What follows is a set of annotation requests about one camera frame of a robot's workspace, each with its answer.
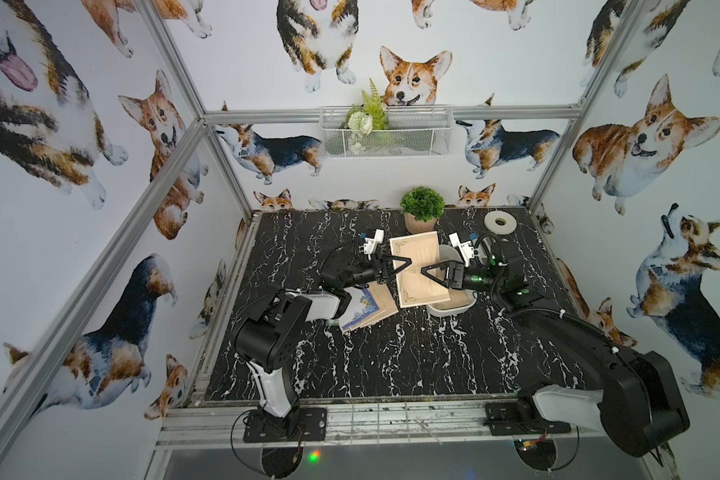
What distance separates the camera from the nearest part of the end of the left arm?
70 cm

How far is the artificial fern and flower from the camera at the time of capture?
80cm

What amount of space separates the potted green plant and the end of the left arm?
Answer: 281 mm

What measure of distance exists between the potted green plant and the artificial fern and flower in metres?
0.26

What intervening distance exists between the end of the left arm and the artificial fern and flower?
362 mm

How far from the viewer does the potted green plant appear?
1025 millimetres

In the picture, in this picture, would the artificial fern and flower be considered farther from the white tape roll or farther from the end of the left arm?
the white tape roll

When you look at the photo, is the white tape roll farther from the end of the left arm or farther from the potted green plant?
the end of the left arm
